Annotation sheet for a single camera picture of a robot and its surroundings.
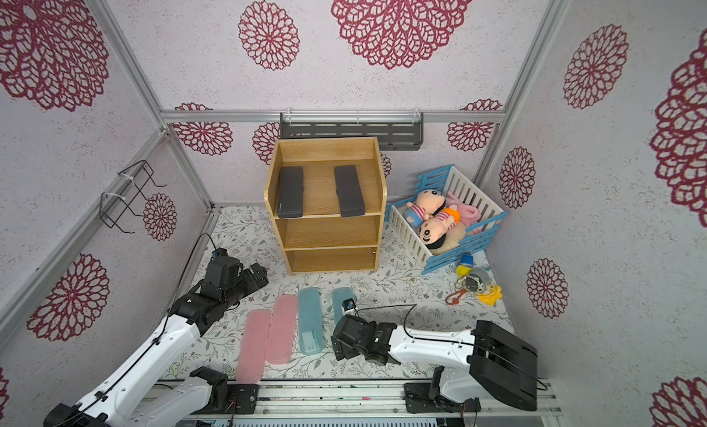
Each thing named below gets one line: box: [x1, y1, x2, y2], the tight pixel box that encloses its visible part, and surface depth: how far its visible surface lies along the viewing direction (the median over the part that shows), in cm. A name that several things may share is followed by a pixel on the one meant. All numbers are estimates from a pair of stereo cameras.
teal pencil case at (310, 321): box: [298, 287, 325, 356], surface depth 89 cm
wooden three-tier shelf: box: [263, 137, 388, 276], surface depth 89 cm
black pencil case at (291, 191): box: [278, 165, 304, 219], surface depth 81 cm
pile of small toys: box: [445, 253, 504, 307], surface depth 94 cm
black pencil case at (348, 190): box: [334, 164, 366, 218], surface depth 83 cm
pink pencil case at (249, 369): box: [235, 309, 272, 385], surface depth 85 cm
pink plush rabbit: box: [444, 190, 482, 228], surface depth 102 cm
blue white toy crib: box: [384, 164, 509, 275], surface depth 102 cm
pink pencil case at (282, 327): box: [266, 294, 298, 365], surface depth 87 cm
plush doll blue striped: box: [404, 188, 446, 229], surface depth 105 cm
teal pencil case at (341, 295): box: [332, 287, 358, 326], surface depth 97 cm
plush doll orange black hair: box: [418, 204, 462, 250], surface depth 98 cm
